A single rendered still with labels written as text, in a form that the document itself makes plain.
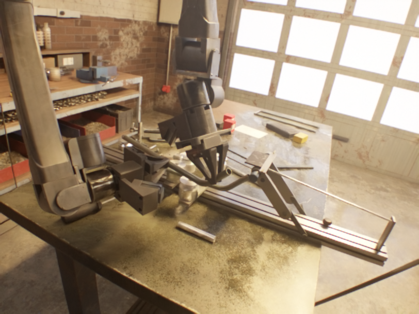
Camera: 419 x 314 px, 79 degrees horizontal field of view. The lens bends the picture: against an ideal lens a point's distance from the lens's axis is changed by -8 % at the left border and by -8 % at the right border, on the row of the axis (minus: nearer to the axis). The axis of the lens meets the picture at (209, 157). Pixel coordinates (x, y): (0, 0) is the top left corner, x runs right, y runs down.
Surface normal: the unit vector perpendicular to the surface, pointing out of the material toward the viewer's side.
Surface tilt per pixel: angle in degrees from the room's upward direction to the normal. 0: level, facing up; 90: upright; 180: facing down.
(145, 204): 90
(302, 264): 0
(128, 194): 90
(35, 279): 0
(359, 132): 90
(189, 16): 92
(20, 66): 64
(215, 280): 0
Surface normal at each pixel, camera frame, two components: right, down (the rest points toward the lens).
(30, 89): 0.71, -0.05
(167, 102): -0.41, 0.34
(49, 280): 0.14, -0.89
